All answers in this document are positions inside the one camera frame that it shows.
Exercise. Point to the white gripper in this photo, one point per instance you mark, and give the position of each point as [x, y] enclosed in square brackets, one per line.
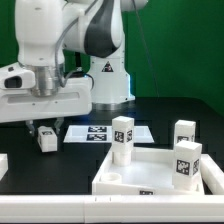
[72, 100]

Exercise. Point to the white square table top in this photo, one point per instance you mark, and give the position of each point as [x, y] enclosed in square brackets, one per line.
[149, 173]

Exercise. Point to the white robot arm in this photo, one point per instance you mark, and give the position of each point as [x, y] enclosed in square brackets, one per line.
[70, 60]

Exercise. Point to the white left obstacle block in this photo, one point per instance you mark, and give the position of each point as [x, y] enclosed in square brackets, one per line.
[3, 165]

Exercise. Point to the white marker base plate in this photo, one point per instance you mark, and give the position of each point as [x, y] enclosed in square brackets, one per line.
[103, 134]

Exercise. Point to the white front obstacle rail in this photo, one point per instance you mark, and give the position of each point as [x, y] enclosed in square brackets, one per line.
[112, 209]

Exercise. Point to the white obstacle rail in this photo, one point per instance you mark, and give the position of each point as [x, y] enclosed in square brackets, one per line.
[112, 209]
[212, 175]

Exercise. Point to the white right obstacle rail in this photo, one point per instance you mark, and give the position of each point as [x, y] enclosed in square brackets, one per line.
[212, 175]

